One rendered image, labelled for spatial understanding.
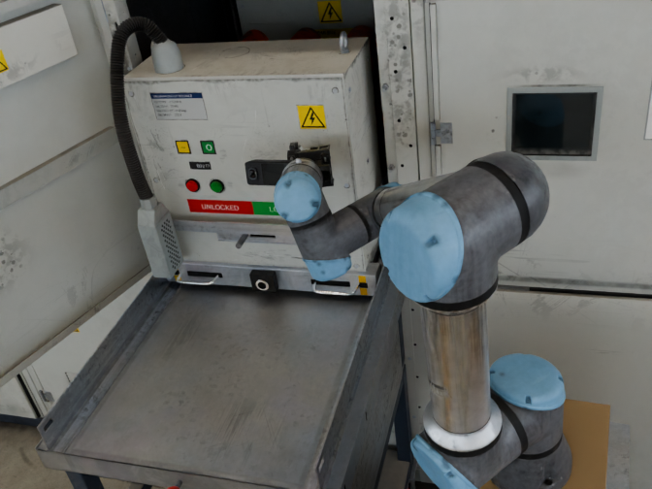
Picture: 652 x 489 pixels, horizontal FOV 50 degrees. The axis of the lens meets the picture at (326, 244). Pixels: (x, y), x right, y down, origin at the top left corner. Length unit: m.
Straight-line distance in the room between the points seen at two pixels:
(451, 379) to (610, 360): 0.94
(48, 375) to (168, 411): 1.15
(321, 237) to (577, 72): 0.61
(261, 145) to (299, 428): 0.58
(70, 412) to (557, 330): 1.12
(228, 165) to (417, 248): 0.83
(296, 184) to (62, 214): 0.76
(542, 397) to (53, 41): 1.18
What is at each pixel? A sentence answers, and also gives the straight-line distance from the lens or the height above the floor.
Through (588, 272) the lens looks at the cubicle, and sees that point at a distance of 1.70.
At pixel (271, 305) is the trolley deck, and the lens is 1.68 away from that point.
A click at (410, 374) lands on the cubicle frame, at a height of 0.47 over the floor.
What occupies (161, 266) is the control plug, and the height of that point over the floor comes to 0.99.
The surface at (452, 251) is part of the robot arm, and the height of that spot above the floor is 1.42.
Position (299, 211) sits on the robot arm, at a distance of 1.12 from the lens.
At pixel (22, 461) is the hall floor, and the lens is 2.81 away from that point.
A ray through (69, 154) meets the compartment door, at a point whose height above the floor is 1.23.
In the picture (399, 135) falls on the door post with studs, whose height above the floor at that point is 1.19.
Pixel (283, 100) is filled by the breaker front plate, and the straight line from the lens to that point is 1.43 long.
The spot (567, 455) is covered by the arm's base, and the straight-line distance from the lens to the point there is 1.30.
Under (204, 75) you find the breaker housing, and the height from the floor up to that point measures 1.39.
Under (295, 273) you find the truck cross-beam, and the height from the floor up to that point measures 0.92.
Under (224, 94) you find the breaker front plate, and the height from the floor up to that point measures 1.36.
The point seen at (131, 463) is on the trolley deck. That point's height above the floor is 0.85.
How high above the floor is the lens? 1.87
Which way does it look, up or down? 34 degrees down
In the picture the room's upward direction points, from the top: 9 degrees counter-clockwise
